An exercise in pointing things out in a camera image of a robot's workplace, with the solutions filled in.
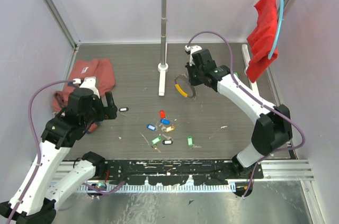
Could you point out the light blue hanger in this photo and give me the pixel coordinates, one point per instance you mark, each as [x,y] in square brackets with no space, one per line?
[278,30]

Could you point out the aluminium frame post left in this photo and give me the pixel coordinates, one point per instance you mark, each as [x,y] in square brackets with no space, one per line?
[59,14]

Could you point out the red key tag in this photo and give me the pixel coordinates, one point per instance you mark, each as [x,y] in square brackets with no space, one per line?
[162,114]

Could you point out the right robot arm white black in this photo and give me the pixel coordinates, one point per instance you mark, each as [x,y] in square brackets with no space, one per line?
[271,128]

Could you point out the blue key tag upper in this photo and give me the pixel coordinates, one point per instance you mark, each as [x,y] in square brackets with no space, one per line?
[165,121]

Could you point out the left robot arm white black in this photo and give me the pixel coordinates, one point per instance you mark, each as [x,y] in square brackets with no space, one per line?
[36,201]

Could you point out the metal keyring with yellow grip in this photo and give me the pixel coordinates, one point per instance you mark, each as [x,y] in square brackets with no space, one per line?
[184,87]

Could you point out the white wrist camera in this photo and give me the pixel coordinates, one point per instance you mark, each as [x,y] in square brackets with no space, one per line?
[85,87]
[192,49]

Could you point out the black key tag left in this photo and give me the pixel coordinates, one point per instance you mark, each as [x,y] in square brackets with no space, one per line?
[123,109]

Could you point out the blue key tag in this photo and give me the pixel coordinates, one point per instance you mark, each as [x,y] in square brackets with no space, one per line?
[165,121]
[151,127]

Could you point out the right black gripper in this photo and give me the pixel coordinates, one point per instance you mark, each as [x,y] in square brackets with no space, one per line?
[189,68]

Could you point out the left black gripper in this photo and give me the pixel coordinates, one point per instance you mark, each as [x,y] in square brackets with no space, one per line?
[106,112]

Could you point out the black key tag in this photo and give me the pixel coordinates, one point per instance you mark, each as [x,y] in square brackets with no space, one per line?
[167,142]
[123,109]

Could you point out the green key tag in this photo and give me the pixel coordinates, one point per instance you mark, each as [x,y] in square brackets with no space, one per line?
[191,142]
[156,140]

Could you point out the blue key tag left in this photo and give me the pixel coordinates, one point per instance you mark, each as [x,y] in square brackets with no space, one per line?
[151,127]

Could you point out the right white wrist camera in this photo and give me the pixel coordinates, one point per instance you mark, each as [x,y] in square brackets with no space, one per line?
[192,49]

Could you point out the white slotted cable duct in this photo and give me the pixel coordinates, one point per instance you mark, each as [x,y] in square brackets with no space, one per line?
[189,187]

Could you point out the dusty pink folded shirt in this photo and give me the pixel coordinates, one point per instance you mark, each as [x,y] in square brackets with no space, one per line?
[97,75]

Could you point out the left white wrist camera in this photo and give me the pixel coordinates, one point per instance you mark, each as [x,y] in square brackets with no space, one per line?
[85,87]

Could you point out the black key tag centre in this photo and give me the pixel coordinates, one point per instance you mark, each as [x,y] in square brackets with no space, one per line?
[167,142]

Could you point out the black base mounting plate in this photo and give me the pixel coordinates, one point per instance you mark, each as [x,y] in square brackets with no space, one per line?
[177,171]

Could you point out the red hanging cloth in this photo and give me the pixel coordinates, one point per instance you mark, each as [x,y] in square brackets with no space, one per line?
[261,40]

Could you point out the small green-lit circuit board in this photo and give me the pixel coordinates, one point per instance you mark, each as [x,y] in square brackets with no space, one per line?
[99,186]

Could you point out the yellow key tag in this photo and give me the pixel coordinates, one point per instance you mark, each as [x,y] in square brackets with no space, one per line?
[167,129]

